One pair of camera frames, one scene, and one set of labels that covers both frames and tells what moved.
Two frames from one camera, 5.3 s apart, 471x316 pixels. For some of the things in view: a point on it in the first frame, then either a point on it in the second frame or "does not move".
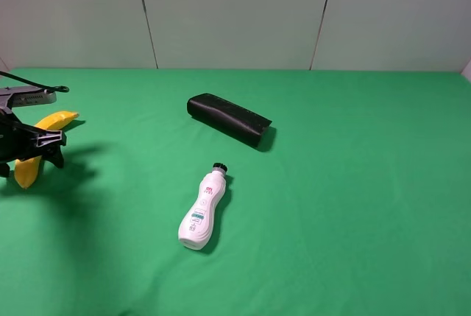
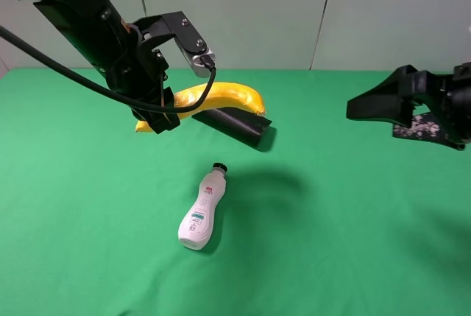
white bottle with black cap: (196, 229) does not move
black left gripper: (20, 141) to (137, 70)
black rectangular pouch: (239, 122) does not move
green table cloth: (358, 203) does not move
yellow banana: (26, 169) to (222, 95)
